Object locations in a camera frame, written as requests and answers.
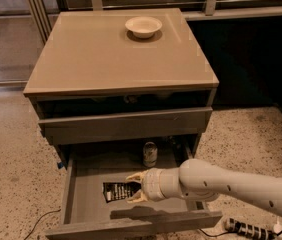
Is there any black floor cable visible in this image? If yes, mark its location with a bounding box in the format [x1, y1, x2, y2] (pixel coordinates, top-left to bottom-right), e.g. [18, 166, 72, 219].
[22, 209, 62, 240]

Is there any open grey middle drawer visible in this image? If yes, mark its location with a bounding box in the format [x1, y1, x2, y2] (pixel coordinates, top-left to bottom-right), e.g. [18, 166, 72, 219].
[46, 140, 222, 240]

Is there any closed grey top drawer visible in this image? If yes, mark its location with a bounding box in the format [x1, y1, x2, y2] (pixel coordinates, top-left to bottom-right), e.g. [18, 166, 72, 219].
[39, 107, 212, 145]

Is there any grey drawer cabinet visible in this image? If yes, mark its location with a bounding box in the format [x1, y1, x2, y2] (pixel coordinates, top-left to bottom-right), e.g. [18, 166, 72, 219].
[24, 8, 219, 162]

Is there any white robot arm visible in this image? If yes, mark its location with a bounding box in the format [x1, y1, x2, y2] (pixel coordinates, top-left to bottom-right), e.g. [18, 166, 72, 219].
[126, 159, 282, 217]

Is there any white ceramic bowl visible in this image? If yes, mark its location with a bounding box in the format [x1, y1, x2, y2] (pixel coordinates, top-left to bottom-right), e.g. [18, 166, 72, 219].
[125, 17, 162, 39]

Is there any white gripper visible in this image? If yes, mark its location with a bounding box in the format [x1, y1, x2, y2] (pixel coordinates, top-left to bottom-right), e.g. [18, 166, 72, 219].
[125, 168, 183, 203]

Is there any white wall plug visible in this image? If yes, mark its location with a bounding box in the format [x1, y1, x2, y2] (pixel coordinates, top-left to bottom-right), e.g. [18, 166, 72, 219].
[273, 223, 282, 239]

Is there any white can in drawer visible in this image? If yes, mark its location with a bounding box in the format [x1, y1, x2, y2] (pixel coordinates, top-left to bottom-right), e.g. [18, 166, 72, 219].
[143, 142, 158, 167]

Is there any black power strip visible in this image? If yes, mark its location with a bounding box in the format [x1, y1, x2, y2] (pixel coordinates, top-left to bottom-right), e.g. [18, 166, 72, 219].
[224, 218, 276, 240]

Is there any black rxbar chocolate wrapper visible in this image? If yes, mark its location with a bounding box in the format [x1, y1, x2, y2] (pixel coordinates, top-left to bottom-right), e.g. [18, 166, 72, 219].
[102, 182, 141, 203]

